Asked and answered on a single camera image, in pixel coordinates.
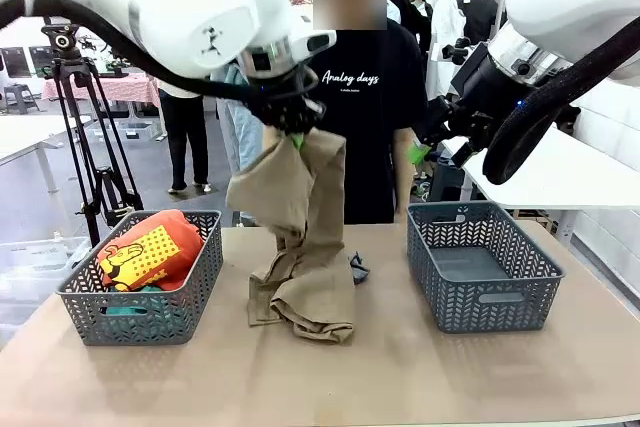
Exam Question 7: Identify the red checkered cloth table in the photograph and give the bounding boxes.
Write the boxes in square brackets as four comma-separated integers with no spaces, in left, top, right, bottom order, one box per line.
[41,72,162,107]

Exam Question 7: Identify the black right arm cable sleeve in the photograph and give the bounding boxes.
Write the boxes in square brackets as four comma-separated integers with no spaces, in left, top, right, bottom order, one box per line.
[481,15,640,186]

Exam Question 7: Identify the white table with gray legs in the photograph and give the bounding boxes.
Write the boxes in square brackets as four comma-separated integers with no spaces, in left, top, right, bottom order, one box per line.
[0,113,93,169]

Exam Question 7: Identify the tan trousers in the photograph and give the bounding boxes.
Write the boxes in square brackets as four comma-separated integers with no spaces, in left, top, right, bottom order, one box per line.
[225,127,358,345]

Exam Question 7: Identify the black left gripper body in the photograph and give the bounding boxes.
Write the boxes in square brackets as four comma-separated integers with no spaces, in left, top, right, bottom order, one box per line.
[247,92,328,137]

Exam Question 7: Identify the mannequin in white shirt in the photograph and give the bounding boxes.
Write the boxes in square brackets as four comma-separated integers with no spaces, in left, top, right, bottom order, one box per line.
[428,0,469,99]

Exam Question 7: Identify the translucent plastic storage bin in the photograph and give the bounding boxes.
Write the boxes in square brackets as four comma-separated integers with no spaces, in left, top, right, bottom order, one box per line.
[0,236,92,349]

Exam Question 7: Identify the mannequin in light blue fleece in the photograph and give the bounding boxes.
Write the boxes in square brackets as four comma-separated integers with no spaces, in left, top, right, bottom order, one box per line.
[211,63,266,226]

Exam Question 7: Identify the large white side table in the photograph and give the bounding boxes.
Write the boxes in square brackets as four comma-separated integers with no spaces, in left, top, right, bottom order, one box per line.
[441,125,640,212]

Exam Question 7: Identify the mannequin in black shirt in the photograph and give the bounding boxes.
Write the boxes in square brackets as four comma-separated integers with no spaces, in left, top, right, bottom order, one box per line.
[461,0,507,44]

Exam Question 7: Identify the gray woven plastic basket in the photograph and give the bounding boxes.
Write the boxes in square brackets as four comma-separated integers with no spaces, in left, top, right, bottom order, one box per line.
[405,200,567,335]
[55,209,224,347]

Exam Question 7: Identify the person in black t-shirt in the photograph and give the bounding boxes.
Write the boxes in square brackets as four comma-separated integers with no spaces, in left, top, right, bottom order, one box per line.
[303,18,429,225]

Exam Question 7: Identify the gray stool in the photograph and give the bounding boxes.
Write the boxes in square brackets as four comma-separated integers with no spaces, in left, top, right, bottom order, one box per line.
[3,83,42,116]

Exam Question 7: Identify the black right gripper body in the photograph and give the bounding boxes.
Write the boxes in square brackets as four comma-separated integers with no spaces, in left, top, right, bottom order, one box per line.
[421,93,497,152]

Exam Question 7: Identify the black garment pile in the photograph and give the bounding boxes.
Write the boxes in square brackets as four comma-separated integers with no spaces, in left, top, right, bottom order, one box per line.
[553,103,584,137]

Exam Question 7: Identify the gray garment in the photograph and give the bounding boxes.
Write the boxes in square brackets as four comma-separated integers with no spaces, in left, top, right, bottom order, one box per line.
[347,251,372,285]

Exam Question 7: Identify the black camera tripod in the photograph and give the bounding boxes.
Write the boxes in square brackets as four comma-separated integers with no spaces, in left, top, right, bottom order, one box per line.
[39,15,147,249]

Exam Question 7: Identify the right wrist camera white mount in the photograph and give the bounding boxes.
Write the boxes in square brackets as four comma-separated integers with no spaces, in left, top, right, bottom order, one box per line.
[441,36,474,67]

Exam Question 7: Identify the teal green garment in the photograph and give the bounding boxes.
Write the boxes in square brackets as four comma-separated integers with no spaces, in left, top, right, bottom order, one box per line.
[101,283,172,319]

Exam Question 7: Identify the person's left forearm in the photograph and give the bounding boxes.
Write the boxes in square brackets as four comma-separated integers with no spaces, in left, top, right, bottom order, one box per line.
[391,126,417,216]

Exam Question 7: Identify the mannequin in cream shirt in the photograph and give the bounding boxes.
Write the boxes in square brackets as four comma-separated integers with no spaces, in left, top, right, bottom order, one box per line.
[158,80,211,195]

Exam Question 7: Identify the orange printed t-shirt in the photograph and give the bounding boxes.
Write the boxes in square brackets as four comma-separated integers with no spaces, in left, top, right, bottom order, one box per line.
[96,208,206,294]

